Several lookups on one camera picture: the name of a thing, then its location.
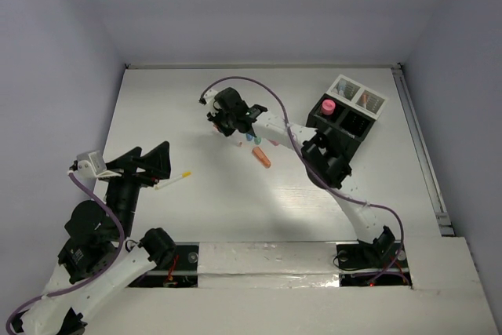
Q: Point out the black and white organizer box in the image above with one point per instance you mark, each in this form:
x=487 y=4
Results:
x=351 y=122

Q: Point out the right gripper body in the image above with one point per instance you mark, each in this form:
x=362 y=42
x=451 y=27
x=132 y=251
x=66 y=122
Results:
x=225 y=121

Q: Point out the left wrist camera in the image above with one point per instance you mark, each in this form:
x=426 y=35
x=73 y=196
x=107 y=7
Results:
x=91 y=165

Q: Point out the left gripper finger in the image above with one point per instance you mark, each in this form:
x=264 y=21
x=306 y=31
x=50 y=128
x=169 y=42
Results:
x=126 y=163
x=156 y=163

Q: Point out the white foam front board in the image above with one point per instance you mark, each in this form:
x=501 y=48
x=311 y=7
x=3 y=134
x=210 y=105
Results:
x=445 y=296

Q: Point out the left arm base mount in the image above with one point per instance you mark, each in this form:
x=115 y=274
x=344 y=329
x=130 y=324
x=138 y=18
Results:
x=181 y=273

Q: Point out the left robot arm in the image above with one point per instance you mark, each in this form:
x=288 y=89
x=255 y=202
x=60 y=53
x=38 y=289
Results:
x=96 y=263

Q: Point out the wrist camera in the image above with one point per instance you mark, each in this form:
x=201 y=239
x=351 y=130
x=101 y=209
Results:
x=208 y=99
x=91 y=165

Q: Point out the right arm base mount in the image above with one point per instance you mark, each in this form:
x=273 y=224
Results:
x=357 y=269

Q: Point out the yellow white pen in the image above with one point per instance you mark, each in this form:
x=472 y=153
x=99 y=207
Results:
x=165 y=183

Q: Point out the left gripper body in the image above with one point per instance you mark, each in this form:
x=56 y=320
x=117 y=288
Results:
x=131 y=174

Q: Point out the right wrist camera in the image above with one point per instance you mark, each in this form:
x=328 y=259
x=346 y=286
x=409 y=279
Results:
x=208 y=99

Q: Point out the pink capped highlighter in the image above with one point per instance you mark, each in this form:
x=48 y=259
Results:
x=327 y=107

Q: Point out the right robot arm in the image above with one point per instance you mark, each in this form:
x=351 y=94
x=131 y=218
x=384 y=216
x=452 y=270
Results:
x=324 y=161

